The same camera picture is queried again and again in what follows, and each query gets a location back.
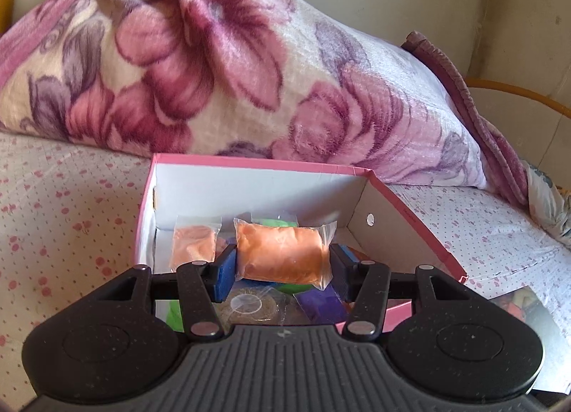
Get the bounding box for cherry print bed sheet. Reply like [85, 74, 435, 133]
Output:
[1, 135, 570, 408]

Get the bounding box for orange clay bag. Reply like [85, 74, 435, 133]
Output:
[234, 219, 337, 290]
[170, 215, 222, 271]

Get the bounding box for orange clay bag in box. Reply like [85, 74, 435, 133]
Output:
[170, 215, 222, 271]

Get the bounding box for black pink shoe box lid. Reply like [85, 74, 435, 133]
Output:
[489, 284, 565, 395]

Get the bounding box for green clay bag in box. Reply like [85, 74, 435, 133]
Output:
[251, 210, 298, 228]

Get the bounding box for patterned pillow cloth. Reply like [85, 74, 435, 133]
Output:
[524, 162, 571, 248]

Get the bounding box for floral pink fleece blanket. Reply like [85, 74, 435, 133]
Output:
[1, 0, 529, 207]

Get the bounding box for pink cardboard shoe box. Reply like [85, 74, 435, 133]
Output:
[136, 154, 469, 333]

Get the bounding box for dark purple clay bag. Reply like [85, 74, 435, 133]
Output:
[294, 284, 348, 325]

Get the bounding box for tan bandage tape roll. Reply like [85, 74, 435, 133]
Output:
[215, 286, 287, 328]

